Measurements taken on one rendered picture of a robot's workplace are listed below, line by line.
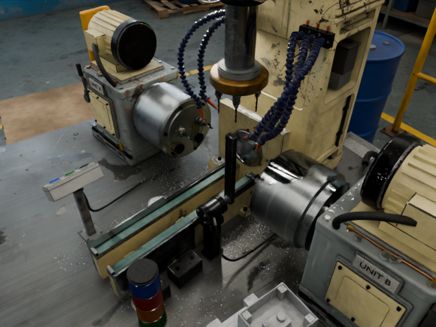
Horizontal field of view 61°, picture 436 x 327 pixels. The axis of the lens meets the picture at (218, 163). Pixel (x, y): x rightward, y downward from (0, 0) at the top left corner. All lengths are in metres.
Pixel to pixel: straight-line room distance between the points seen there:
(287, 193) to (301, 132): 0.36
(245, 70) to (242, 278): 0.64
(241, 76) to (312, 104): 0.28
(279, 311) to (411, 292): 0.28
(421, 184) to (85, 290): 0.97
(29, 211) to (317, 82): 1.13
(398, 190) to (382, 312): 0.30
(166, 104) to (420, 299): 0.96
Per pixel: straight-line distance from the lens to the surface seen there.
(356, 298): 1.01
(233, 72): 1.09
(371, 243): 0.92
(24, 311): 1.30
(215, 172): 1.39
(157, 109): 1.36
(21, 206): 1.61
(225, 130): 1.40
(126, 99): 1.47
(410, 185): 0.85
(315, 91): 1.23
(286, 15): 1.22
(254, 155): 1.33
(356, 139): 2.61
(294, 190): 1.02
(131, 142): 1.57
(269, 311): 0.82
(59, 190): 1.20
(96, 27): 1.60
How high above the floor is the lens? 1.83
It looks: 40 degrees down
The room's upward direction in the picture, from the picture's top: straight up
